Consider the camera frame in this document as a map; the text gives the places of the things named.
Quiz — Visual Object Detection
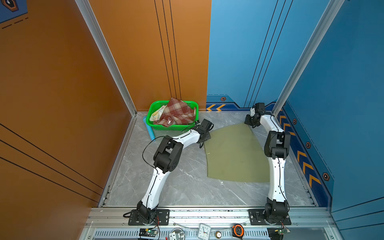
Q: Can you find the olive green skirt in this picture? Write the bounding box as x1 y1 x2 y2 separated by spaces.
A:
204 124 270 183

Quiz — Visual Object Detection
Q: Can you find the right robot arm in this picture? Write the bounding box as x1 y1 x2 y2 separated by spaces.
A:
245 103 292 226

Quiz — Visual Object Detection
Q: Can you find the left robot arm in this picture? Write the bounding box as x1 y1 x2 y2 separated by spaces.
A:
134 119 214 225

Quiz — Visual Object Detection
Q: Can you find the red plaid skirt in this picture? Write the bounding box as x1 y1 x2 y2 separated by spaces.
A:
154 98 197 128

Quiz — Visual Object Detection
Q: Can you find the cream yellow cloth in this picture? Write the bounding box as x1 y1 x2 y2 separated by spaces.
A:
150 106 166 122

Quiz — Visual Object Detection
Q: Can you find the light blue tube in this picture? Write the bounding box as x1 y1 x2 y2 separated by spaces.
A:
143 116 156 141

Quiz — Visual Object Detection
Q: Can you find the green plastic basket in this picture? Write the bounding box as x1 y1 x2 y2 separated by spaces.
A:
147 101 199 131

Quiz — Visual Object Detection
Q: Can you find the white square clock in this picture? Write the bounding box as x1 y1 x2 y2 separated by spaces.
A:
197 224 212 240

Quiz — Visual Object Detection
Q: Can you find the white power plug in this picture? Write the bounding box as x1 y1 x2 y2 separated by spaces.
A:
168 228 186 240

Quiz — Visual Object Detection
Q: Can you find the orange black tape measure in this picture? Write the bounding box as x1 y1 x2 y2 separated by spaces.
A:
231 224 245 239

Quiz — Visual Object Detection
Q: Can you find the right small circuit board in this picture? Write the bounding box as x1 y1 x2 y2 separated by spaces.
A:
275 228 291 236

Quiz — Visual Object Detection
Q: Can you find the green circuit board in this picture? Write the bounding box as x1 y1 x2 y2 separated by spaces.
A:
138 228 159 240

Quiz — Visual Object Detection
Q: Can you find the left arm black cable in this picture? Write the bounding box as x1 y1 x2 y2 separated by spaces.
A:
141 135 169 175

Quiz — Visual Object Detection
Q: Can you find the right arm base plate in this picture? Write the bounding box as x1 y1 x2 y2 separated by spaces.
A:
248 209 292 226

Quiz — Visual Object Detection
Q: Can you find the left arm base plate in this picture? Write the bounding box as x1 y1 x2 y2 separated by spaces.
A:
128 209 170 226

